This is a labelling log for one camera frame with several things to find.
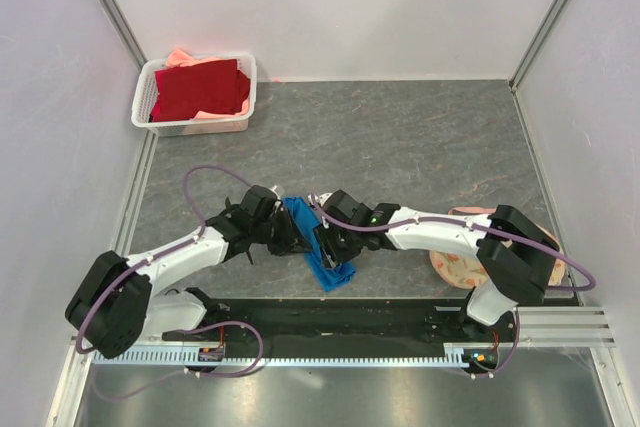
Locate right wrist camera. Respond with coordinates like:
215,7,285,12
319,190,373,227

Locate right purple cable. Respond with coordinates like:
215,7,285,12
307,191,597,378

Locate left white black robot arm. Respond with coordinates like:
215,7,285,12
65,207,312,359

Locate blue cloth napkin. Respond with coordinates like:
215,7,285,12
283,197,356,292

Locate floral round pot holder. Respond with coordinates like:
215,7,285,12
429,207,567,290

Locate red cloth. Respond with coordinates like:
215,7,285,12
150,59,251,122

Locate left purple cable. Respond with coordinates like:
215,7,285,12
73,165,266,401

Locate grey slotted cable duct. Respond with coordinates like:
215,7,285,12
92,343,480,368

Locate purple cable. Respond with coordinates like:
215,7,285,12
73,165,266,401
307,191,597,378

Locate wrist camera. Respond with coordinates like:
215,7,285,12
239,185,280,223
319,190,373,227

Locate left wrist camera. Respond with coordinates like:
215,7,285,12
239,185,280,223

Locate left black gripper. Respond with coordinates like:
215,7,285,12
252,207,312,257

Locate white plastic basket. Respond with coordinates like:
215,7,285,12
131,49,257,136

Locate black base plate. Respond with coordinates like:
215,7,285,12
162,296,516,346

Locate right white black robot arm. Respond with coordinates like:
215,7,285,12
314,191,559,341

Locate pink cloth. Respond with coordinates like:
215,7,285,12
165,48,220,68

